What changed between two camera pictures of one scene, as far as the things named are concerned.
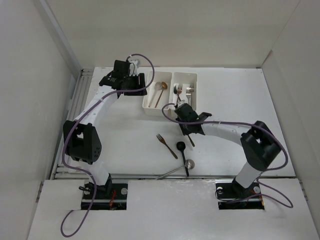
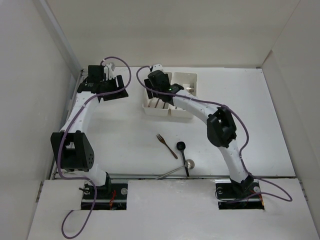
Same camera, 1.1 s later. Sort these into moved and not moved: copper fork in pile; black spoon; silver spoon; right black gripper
Moved: right black gripper
Not moved: copper fork in pile; black spoon; silver spoon
